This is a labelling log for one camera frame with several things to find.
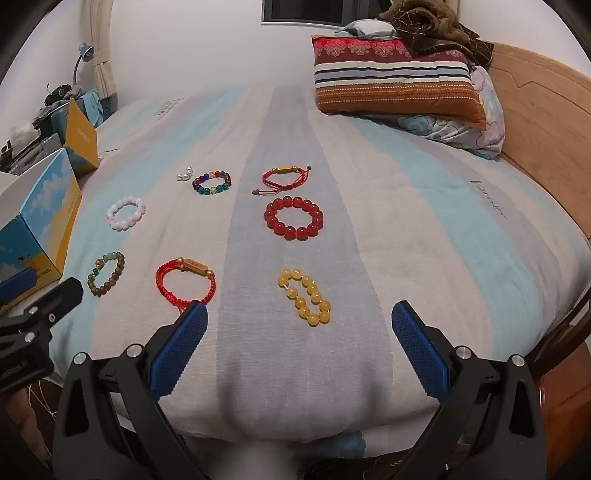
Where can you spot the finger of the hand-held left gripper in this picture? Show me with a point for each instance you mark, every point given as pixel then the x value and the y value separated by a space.
pixel 55 297

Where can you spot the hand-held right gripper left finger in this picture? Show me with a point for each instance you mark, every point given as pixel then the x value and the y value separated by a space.
pixel 180 350

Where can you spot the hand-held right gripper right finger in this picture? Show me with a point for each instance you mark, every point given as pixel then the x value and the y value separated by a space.
pixel 420 355

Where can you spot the white cardboard box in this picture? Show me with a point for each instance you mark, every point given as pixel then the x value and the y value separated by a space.
pixel 51 203

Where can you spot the striped bed sheet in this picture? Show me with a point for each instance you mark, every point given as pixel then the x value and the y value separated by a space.
pixel 369 230

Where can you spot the grey storage case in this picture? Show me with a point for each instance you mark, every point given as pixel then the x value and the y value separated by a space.
pixel 32 152

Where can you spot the small white pearl beads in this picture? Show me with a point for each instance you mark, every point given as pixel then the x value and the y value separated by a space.
pixel 184 175

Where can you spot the teal suitcase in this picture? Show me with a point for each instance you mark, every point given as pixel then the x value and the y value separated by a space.
pixel 87 108

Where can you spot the black clutter pile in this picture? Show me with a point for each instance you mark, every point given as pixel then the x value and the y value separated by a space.
pixel 57 92

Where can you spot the floral pastel pillow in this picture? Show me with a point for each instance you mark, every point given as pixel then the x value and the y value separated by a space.
pixel 485 124

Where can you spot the blue desk lamp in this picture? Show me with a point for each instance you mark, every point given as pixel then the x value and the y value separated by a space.
pixel 85 53

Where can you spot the cream curtain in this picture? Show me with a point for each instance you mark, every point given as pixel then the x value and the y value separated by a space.
pixel 104 46

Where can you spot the wooden headboard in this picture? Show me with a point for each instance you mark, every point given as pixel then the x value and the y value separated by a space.
pixel 545 115

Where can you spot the brown quilted blanket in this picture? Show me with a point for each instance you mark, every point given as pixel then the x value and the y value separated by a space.
pixel 434 27

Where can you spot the small grey blue cushion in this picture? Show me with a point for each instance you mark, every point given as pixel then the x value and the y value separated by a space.
pixel 369 28

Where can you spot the dark window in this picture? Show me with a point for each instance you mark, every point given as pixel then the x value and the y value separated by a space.
pixel 309 10

